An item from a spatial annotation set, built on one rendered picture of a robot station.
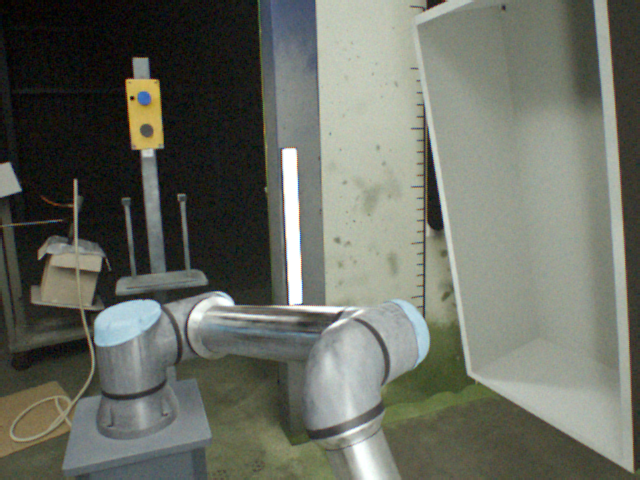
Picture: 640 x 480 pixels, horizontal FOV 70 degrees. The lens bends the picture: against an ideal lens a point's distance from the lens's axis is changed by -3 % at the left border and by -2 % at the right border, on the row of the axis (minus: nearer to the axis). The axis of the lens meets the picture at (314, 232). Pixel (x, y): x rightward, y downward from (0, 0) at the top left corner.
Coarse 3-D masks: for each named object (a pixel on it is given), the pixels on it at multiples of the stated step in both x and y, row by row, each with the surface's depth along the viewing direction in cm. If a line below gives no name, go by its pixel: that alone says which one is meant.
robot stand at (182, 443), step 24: (192, 384) 127; (96, 408) 116; (192, 408) 115; (72, 432) 106; (96, 432) 105; (168, 432) 105; (192, 432) 105; (72, 456) 97; (96, 456) 97; (120, 456) 97; (144, 456) 98; (168, 456) 101; (192, 456) 103
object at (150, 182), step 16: (144, 64) 178; (144, 160) 184; (144, 176) 184; (144, 192) 185; (160, 208) 188; (160, 224) 189; (160, 240) 190; (160, 256) 191; (160, 272) 192; (160, 304) 194
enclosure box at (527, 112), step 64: (512, 0) 143; (576, 0) 125; (448, 64) 144; (512, 64) 151; (576, 64) 131; (448, 128) 147; (512, 128) 158; (576, 128) 137; (448, 192) 151; (512, 192) 162; (576, 192) 143; (512, 256) 166; (576, 256) 150; (512, 320) 170; (576, 320) 158; (512, 384) 154; (576, 384) 147
